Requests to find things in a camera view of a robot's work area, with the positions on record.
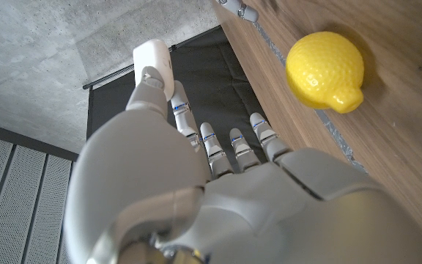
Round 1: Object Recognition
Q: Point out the yellow lemon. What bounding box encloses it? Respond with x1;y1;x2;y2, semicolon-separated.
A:
285;31;366;114

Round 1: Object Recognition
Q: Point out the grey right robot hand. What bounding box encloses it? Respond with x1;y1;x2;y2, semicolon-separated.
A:
216;0;260;23

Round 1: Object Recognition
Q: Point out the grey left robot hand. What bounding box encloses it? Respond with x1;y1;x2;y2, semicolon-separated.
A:
63;65;422;264

